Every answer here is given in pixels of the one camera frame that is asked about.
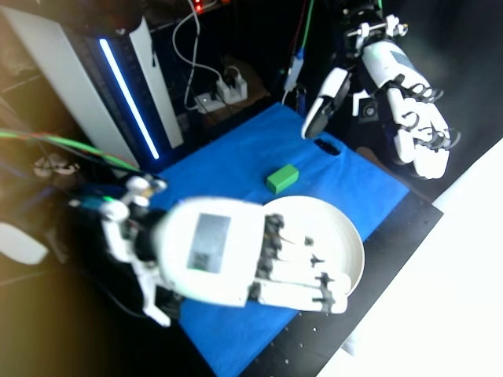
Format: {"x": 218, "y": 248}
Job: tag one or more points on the white round plate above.
{"x": 326, "y": 220}

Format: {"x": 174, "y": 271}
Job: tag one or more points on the white and blue connector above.
{"x": 294, "y": 72}

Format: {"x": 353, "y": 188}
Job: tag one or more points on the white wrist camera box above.
{"x": 367, "y": 109}

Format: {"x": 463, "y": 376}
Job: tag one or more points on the blue nonwoven bag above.
{"x": 236, "y": 157}

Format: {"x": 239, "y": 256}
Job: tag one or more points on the white column with blue light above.
{"x": 63, "y": 86}

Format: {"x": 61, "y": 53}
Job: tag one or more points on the black perforated board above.
{"x": 314, "y": 337}

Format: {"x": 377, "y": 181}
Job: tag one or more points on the green block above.
{"x": 283, "y": 178}

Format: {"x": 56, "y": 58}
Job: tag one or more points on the white power strip with plugs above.
{"x": 233, "y": 84}

